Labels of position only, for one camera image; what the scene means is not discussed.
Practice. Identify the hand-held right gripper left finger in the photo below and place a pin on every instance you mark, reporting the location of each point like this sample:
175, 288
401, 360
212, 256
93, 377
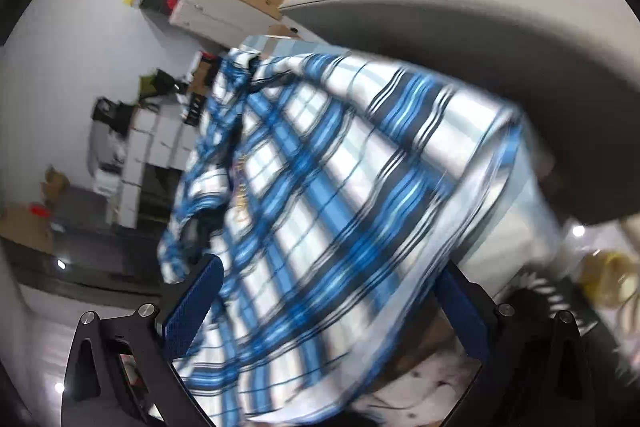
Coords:
192, 307

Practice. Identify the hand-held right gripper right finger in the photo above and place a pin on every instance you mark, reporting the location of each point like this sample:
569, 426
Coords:
465, 312

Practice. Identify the blue white plaid shirt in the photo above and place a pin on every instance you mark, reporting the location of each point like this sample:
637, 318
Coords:
320, 187

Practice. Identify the white dotted rug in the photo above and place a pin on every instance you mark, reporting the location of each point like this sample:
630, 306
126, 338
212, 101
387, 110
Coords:
435, 387

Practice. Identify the black white striped mat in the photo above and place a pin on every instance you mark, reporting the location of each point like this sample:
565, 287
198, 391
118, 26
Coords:
545, 289

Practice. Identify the dark grey refrigerator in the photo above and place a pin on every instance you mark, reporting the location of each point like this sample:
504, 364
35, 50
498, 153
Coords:
90, 267

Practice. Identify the white desk with drawers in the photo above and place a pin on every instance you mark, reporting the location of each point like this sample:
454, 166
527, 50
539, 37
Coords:
150, 142

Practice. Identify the small open cardboard box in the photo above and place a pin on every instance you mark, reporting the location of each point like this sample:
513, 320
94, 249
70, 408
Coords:
56, 184

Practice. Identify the large cardboard box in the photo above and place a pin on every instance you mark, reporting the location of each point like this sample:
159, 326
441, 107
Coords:
25, 227

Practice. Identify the black storage box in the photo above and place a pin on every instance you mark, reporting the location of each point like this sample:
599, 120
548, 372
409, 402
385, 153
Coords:
192, 112

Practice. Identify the dark green wrapped bouquet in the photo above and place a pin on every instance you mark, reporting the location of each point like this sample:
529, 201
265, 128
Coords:
155, 84

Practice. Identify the brown cardboard box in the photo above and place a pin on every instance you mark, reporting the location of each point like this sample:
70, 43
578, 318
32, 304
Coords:
205, 74

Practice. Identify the white cabinet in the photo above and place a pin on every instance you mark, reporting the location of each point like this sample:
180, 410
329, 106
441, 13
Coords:
225, 14

